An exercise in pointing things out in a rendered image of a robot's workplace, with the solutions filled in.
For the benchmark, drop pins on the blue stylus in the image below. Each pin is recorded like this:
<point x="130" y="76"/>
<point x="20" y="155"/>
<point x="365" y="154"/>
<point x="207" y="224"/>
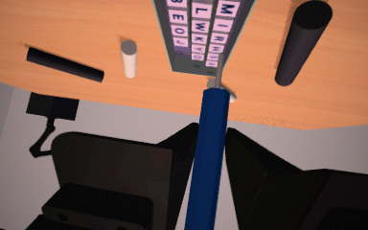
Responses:
<point x="209" y="150"/>

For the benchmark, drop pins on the white cylinder with grey top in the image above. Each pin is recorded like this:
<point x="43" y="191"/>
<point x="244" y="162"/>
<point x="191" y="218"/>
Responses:
<point x="129" y="53"/>
<point x="211" y="83"/>

